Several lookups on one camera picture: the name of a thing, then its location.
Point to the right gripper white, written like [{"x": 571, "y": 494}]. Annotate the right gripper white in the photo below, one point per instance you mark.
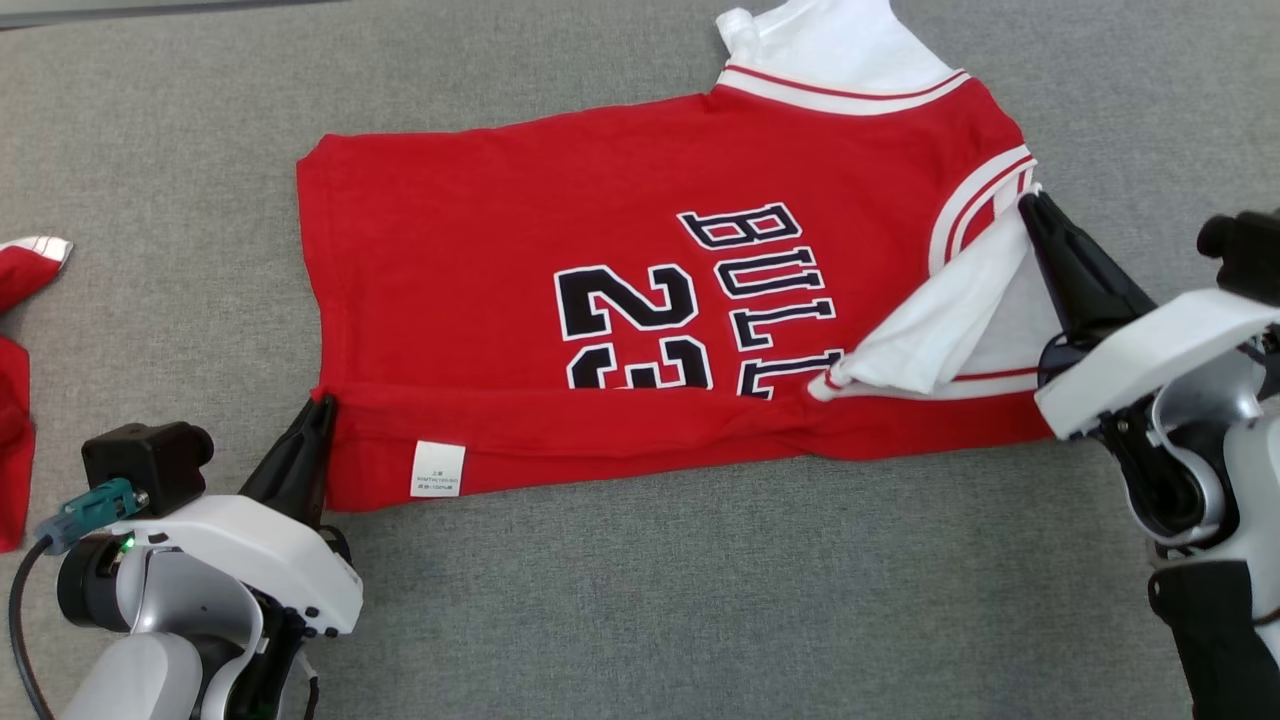
[{"x": 1150, "y": 360}]

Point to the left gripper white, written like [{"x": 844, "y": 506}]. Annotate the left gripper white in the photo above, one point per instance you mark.
[{"x": 270, "y": 550}]

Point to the red white basketball jersey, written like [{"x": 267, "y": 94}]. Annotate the red white basketball jersey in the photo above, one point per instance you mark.
[{"x": 480, "y": 250}]

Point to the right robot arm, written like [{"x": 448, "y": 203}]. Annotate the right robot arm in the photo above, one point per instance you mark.
[{"x": 1250, "y": 480}]

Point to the wrist black camera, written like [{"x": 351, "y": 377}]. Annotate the wrist black camera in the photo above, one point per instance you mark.
[
  {"x": 145, "y": 460},
  {"x": 1245, "y": 255}
]

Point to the red shorts white trim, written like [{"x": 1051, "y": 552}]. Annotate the red shorts white trim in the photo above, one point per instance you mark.
[{"x": 12, "y": 430}]

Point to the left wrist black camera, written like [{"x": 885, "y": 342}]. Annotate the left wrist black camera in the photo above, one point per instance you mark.
[{"x": 145, "y": 460}]

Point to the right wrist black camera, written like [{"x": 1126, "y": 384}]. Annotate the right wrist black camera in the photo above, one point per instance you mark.
[{"x": 1245, "y": 255}]

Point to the grey partition base rail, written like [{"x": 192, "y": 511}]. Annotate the grey partition base rail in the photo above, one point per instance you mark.
[{"x": 100, "y": 12}]

